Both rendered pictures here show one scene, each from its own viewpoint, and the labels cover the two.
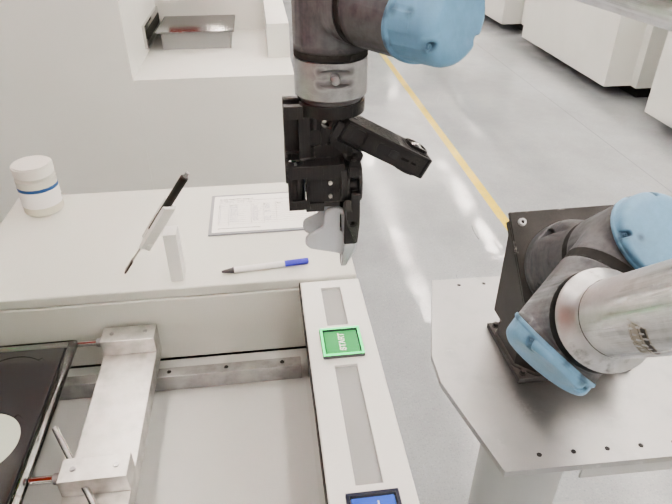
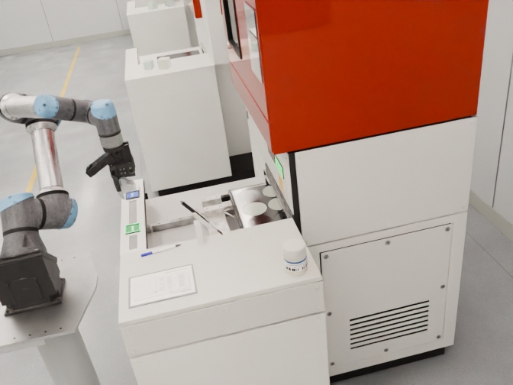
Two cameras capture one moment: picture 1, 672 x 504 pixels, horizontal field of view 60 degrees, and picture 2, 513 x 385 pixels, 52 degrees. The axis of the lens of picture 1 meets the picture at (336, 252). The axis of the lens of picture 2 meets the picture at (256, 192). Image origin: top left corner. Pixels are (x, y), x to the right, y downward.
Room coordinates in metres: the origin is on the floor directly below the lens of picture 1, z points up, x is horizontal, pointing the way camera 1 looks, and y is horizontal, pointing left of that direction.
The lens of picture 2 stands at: (2.25, 0.44, 2.01)
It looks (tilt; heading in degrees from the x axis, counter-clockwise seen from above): 30 degrees down; 179
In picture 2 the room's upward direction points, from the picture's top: 8 degrees counter-clockwise
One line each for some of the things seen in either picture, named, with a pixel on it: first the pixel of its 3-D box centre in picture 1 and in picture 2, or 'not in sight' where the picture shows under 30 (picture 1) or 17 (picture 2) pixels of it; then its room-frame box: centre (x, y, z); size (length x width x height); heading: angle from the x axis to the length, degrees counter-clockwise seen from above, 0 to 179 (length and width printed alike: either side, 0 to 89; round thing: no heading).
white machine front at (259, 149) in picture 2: not in sight; (268, 156); (0.27, 0.54, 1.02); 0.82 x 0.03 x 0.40; 7
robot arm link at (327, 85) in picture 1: (331, 78); (111, 139); (0.59, 0.01, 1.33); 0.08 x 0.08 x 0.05
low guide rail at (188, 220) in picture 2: not in sight; (211, 215); (0.38, 0.27, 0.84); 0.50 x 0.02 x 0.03; 97
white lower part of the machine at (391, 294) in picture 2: not in sight; (348, 254); (0.23, 0.88, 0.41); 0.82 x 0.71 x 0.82; 7
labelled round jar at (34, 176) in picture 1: (38, 186); (295, 257); (0.97, 0.55, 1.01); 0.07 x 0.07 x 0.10
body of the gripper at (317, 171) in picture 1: (324, 150); (119, 160); (0.60, 0.01, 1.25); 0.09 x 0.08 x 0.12; 97
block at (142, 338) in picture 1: (130, 339); not in sight; (0.68, 0.32, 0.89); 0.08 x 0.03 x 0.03; 97
